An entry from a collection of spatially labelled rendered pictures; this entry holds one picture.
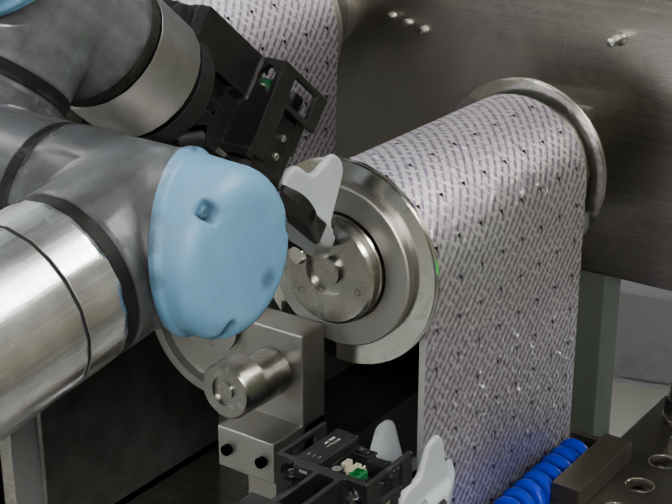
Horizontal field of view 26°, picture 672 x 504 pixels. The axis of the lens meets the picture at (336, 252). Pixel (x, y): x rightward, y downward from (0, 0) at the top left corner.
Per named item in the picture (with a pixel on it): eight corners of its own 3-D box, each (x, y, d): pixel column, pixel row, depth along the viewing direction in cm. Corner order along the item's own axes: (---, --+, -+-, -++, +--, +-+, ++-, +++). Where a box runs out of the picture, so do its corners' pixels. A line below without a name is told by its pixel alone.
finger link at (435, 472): (486, 415, 101) (412, 470, 94) (483, 489, 103) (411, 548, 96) (448, 402, 102) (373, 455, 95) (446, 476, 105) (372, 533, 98)
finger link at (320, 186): (389, 190, 95) (318, 129, 88) (356, 273, 94) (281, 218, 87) (351, 182, 97) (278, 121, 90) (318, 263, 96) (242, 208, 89)
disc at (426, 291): (262, 339, 106) (252, 142, 100) (266, 336, 106) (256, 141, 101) (436, 386, 97) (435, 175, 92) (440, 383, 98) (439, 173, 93)
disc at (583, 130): (442, 237, 125) (442, 68, 119) (445, 235, 125) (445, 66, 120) (601, 269, 117) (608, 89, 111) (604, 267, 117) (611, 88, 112)
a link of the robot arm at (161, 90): (126, 119, 73) (13, 93, 77) (175, 156, 77) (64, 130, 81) (184, -12, 74) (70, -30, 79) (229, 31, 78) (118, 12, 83)
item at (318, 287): (291, 321, 101) (273, 217, 99) (308, 311, 102) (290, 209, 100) (380, 328, 96) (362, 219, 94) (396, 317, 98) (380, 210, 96)
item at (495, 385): (414, 570, 105) (419, 337, 98) (563, 440, 123) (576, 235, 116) (420, 573, 104) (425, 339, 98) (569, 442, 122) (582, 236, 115)
